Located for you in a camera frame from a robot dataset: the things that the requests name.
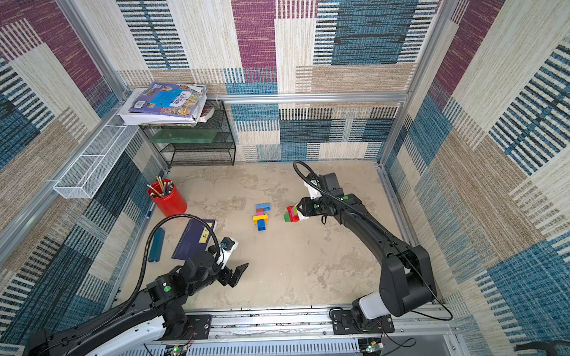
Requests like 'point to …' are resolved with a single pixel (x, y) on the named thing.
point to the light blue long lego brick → (265, 206)
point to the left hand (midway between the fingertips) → (238, 256)
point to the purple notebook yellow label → (195, 238)
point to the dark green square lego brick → (286, 217)
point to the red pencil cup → (165, 194)
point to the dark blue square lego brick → (260, 225)
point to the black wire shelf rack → (208, 142)
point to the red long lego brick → (292, 216)
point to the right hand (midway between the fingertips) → (304, 209)
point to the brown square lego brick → (259, 210)
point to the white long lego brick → (302, 217)
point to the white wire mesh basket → (85, 176)
